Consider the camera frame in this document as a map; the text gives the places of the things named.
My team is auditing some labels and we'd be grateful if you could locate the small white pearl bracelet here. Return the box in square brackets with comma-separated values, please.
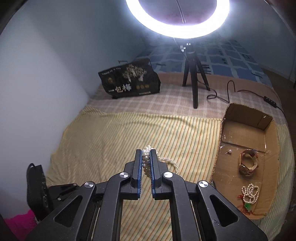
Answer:
[241, 183, 260, 206]

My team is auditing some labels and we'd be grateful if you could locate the thick white pearl rope necklace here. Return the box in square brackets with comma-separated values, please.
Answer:
[141, 145, 180, 179]

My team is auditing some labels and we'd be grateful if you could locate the brown cardboard box tray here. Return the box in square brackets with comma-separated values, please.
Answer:
[212, 103, 279, 220]

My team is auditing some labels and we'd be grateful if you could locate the white ring light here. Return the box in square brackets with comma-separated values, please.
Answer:
[126, 1, 230, 39]

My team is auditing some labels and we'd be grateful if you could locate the black power cable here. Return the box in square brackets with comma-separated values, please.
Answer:
[206, 80, 286, 114]

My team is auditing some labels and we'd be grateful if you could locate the red string cord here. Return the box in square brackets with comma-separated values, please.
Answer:
[237, 194, 255, 217]

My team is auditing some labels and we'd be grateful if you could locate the black tripod stand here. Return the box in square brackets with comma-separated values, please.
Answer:
[180, 43, 211, 109]

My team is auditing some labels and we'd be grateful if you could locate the black snack bag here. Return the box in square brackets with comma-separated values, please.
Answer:
[98, 58, 161, 99]

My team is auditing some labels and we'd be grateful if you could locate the blue checked quilt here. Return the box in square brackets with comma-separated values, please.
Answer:
[136, 39, 272, 87]

